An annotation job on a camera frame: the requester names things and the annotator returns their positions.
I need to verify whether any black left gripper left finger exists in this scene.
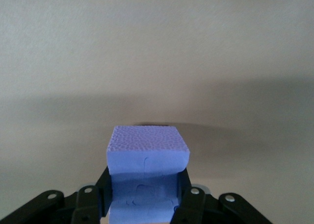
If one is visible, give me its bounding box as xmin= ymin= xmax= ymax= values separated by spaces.
xmin=0 ymin=165 xmax=114 ymax=224

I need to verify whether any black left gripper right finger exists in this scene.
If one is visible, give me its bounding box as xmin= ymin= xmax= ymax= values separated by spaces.
xmin=169 ymin=168 xmax=273 ymax=224

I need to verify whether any periwinkle blue foam block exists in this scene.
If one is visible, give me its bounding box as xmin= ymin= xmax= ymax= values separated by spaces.
xmin=105 ymin=125 xmax=191 ymax=224

